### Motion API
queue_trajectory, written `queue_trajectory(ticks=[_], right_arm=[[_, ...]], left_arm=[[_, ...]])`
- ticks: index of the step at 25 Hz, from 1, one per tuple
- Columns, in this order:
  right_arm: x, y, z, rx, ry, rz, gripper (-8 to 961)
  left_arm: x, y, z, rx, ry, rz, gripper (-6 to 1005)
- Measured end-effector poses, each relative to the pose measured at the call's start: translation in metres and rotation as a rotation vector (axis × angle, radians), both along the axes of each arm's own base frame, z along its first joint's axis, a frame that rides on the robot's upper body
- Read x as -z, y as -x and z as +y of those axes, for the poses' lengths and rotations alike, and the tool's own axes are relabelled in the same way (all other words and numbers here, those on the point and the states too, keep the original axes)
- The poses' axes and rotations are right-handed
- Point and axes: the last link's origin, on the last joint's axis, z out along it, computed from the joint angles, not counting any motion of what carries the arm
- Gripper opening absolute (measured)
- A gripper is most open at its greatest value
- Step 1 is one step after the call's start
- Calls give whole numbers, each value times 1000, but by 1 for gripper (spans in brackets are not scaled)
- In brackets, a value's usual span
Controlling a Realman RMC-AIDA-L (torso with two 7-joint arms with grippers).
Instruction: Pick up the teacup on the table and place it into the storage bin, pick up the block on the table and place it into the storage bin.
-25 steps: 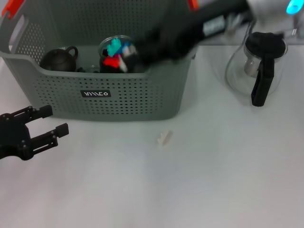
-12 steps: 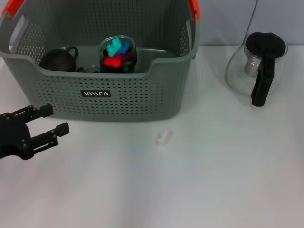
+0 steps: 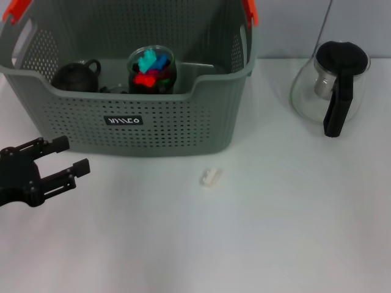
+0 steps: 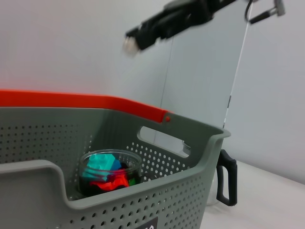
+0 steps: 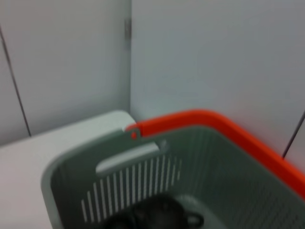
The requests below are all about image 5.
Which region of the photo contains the dark brown clay teapot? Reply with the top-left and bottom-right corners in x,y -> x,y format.
104,194 -> 205,229

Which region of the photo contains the orange bin handle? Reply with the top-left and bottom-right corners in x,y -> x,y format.
125,109 -> 305,200

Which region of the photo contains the grey perforated storage bin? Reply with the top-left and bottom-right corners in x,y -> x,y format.
40,125 -> 305,229

